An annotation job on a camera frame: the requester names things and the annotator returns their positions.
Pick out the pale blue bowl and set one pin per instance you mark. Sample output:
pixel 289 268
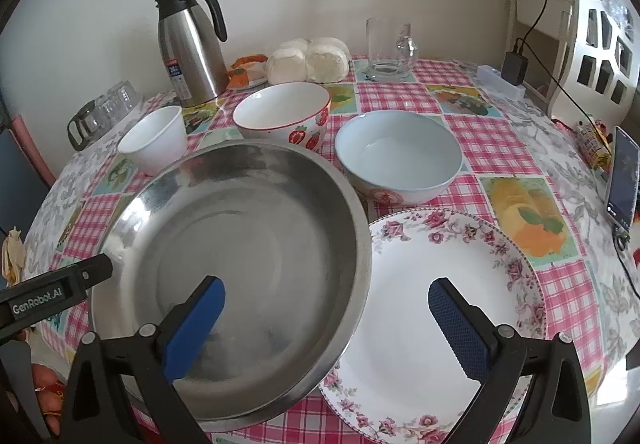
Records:
pixel 395 149

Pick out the pink tube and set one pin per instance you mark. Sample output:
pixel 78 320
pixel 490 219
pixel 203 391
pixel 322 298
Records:
pixel 35 149

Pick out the white power strip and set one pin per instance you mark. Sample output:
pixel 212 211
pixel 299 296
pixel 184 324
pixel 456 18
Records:
pixel 500 79

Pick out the floral rimmed white plate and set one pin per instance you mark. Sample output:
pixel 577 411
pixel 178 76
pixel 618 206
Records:
pixel 425 259

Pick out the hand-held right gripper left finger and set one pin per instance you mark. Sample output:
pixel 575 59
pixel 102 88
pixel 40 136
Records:
pixel 197 324

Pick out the small white cup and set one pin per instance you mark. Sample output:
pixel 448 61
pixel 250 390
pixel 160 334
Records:
pixel 150 136

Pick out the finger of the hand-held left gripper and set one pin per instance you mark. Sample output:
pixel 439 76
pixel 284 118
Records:
pixel 95 269

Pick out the pink checked tablecloth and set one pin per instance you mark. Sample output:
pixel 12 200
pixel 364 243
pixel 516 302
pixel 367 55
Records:
pixel 480 144

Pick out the black charger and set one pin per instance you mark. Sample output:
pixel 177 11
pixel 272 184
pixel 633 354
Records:
pixel 513 66

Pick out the strawberry print bowl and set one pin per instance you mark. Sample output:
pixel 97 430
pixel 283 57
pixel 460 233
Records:
pixel 280 109

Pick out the bag of white buns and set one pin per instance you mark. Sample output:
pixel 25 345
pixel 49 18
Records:
pixel 305 61

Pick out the clear drinking glass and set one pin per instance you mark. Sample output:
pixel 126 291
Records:
pixel 125 96
pixel 106 106

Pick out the smartphone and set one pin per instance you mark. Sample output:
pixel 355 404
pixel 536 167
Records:
pixel 622 179

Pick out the stainless steel thermos jug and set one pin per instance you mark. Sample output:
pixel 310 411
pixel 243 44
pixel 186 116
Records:
pixel 187 49

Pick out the stainless steel basin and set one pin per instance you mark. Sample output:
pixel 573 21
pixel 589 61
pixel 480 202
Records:
pixel 250 234

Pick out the orange snack packet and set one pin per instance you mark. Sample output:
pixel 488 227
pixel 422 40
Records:
pixel 245 71

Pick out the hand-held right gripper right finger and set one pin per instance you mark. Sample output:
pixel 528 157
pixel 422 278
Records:
pixel 457 329

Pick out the blue board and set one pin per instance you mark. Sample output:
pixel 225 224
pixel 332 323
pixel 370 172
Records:
pixel 20 189

